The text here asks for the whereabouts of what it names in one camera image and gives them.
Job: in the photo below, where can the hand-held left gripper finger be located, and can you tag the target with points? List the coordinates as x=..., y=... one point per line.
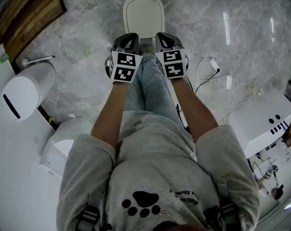
x=118, y=42
x=136, y=46

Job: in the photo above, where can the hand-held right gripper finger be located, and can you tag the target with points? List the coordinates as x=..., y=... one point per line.
x=159, y=44
x=175, y=43

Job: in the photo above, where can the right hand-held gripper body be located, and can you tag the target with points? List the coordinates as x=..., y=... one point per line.
x=175, y=70

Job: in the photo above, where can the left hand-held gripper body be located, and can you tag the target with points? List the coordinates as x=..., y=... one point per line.
x=122, y=71

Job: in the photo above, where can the white plastic lid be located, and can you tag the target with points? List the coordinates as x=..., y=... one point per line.
x=144, y=17

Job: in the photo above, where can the person's right forearm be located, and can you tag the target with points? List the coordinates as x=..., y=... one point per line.
x=195, y=109

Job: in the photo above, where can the person's left forearm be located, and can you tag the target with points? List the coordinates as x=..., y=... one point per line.
x=109, y=114

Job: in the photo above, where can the white toilet black stripe lid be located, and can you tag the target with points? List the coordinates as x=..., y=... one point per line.
x=25, y=93

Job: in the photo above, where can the beige slipper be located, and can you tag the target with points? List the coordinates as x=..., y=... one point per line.
x=146, y=49

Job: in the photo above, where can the light dotted jeans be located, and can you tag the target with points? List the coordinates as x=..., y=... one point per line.
x=152, y=90

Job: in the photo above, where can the white power strip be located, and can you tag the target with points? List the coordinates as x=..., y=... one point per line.
x=214, y=65

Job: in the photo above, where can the small yellow floor items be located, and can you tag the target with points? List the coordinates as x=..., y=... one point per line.
x=253, y=88

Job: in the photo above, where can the wooden steps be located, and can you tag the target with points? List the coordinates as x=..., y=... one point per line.
x=27, y=16

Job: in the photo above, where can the grey paw-print shirt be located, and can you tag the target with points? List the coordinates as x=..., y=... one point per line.
x=155, y=165

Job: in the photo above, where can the white box with black marks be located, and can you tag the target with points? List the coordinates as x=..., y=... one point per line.
x=260, y=119

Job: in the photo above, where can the green bottle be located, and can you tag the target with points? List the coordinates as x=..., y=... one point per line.
x=2, y=59

